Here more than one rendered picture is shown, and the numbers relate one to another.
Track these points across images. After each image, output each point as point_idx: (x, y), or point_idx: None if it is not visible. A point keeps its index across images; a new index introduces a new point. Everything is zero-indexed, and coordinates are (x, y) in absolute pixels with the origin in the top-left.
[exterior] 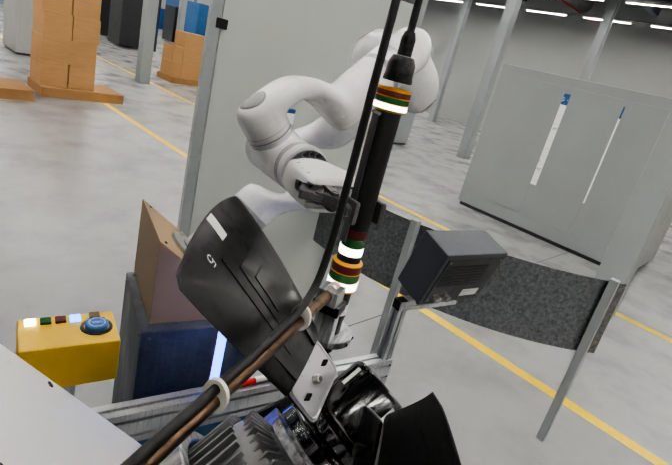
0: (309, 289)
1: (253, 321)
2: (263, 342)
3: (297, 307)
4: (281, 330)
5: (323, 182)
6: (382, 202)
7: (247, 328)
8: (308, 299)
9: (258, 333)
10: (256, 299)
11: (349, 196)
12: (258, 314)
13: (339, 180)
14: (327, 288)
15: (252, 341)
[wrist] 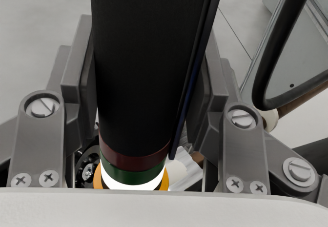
0: (268, 104)
1: (316, 153)
2: (327, 72)
3: (283, 99)
4: (306, 81)
5: (290, 197)
6: (88, 20)
7: (322, 146)
8: (269, 98)
9: (299, 154)
10: (325, 162)
11: (210, 61)
12: (310, 159)
13: (167, 209)
14: (191, 167)
15: (306, 148)
